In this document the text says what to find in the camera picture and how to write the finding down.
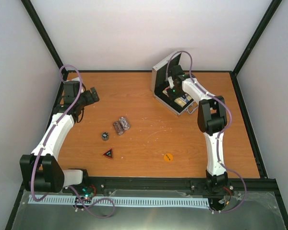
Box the blue gold card deck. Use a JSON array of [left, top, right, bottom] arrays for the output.
[[174, 94, 192, 107]]

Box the small dark chip stack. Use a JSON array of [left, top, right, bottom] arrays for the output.
[[101, 132, 109, 141]]

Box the black red triangle button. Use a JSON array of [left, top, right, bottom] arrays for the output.
[[102, 149, 114, 160]]

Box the orange round button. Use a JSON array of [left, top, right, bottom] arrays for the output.
[[163, 153, 173, 162]]

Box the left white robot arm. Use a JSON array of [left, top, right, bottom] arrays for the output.
[[20, 78, 99, 193]]

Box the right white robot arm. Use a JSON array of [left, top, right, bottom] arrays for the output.
[[166, 65, 230, 194]]

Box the aluminium poker case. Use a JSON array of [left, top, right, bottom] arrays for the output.
[[151, 51, 196, 116]]

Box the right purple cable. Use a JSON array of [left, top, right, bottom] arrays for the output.
[[166, 50, 247, 214]]

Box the black front rail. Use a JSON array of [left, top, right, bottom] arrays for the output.
[[73, 177, 206, 194]]

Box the light blue cable duct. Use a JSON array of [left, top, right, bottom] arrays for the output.
[[28, 195, 209, 209]]

